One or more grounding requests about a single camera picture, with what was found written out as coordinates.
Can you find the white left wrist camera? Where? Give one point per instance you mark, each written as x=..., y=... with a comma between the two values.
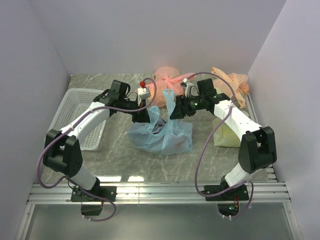
x=143, y=93

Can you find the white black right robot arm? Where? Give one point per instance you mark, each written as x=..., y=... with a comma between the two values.
x=221, y=106

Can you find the pink tied plastic bag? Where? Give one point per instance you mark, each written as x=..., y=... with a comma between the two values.
x=168, y=78

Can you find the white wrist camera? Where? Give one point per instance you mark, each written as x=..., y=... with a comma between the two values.
x=187, y=86
x=143, y=93

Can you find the green yellow tied plastic bag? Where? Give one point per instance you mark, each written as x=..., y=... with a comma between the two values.
x=225, y=137

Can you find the aluminium front rail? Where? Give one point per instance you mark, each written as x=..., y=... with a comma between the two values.
x=158, y=193

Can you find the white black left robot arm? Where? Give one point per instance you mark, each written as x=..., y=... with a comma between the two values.
x=62, y=152

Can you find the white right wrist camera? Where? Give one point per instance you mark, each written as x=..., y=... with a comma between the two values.
x=187, y=86

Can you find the orange tied plastic bag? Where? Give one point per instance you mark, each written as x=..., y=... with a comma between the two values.
x=238, y=82

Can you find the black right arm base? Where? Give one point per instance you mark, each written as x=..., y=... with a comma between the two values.
x=228, y=202

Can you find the blue printed plastic bag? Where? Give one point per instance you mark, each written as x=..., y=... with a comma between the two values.
x=165, y=137

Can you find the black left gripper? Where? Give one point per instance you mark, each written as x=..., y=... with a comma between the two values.
x=141, y=114

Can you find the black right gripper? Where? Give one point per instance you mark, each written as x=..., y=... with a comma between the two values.
x=179, y=112

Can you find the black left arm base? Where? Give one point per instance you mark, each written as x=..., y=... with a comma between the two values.
x=93, y=201

